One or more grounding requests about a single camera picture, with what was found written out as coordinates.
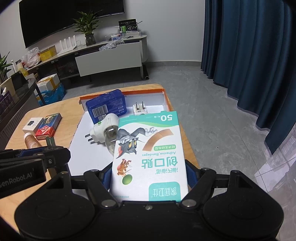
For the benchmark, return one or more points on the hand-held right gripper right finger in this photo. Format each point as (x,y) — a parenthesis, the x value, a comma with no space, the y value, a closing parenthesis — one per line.
(193,178)

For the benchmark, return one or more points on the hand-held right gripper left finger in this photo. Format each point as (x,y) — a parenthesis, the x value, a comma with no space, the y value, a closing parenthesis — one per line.
(105,178)

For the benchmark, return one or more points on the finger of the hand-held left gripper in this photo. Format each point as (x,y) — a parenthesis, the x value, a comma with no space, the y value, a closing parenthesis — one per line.
(60,157)
(23,156)

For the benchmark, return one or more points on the white tray with orange rim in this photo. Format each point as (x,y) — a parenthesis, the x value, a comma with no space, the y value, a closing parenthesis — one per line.
(81,148)

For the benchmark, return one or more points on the teal white bandage box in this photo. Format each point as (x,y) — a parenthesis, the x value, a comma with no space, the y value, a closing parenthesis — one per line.
(148,150)

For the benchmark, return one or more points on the white plug-in repellent with bottle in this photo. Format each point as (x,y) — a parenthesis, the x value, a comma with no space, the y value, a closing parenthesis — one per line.
(101,127)

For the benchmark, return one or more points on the blue tin box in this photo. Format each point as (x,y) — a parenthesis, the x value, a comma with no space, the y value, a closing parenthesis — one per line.
(104,104)

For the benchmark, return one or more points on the white charger plug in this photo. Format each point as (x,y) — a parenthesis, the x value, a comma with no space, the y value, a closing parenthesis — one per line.
(140,112)

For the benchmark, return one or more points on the beige tube with white cap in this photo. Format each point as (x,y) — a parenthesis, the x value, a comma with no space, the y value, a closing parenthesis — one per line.
(31,140)

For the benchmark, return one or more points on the red playing card box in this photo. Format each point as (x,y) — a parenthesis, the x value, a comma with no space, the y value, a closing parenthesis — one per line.
(47,127)

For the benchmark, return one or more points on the small white black box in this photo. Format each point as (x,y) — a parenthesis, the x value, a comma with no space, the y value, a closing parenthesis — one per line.
(32,124)

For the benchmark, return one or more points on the dark glass side table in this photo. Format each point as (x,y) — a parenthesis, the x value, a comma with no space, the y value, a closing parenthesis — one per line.
(16,111)

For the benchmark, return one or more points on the blue plastic bag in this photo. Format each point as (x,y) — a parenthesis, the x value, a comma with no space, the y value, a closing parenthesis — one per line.
(55,95)

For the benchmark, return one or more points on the white yellow cardboard box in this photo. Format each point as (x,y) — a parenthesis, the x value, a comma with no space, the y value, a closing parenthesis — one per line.
(48,83)

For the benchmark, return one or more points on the potted plant in metal pot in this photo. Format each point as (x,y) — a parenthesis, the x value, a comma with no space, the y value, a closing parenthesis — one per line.
(4,64)

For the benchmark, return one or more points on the white plastic bag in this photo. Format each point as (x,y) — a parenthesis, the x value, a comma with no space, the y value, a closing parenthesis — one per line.
(31,58)

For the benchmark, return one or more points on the white television cabinet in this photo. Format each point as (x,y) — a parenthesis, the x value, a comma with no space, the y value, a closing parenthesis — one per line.
(108,60)

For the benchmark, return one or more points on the white router with antennas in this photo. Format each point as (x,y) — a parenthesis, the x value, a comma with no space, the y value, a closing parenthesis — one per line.
(68,46)

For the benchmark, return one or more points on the black rolled tube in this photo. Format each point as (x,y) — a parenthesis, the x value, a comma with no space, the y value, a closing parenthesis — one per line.
(145,73)

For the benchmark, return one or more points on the potted plant in dark vase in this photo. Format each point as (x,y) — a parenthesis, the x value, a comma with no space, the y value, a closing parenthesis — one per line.
(89,27)

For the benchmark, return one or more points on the dark blue curtain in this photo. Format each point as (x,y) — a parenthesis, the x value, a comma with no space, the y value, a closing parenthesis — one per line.
(249,58)

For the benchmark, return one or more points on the black television screen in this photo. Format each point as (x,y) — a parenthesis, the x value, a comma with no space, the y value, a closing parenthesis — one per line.
(69,18)

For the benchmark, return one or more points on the black green display box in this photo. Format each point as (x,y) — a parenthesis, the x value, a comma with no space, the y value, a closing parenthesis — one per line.
(128,26)

